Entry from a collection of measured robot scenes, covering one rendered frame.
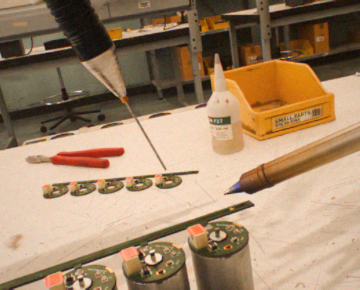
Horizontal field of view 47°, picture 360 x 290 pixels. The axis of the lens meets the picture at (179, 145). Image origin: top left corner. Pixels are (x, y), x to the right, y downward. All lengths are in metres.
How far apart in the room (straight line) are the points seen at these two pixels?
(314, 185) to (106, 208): 0.17
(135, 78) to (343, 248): 4.38
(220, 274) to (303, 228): 0.13
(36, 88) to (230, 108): 4.24
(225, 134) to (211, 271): 0.26
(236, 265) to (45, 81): 4.45
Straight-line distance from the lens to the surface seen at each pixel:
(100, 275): 0.17
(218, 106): 0.41
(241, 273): 0.17
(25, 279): 0.18
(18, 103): 4.66
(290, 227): 0.29
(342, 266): 0.26
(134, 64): 4.58
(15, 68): 2.51
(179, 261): 0.16
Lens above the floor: 0.90
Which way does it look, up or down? 19 degrees down
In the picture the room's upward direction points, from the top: 10 degrees counter-clockwise
